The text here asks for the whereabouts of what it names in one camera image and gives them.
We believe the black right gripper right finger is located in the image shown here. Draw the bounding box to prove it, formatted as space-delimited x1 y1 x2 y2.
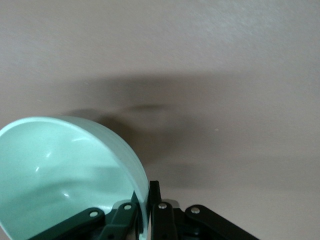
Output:
149 180 261 240

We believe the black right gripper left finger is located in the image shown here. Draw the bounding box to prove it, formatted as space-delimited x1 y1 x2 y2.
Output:
31 190 140 240

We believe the green bowl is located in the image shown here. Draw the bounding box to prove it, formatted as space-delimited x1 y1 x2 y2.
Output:
0 115 151 240

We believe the brown table cover mat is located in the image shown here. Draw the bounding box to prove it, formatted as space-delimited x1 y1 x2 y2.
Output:
0 0 320 240

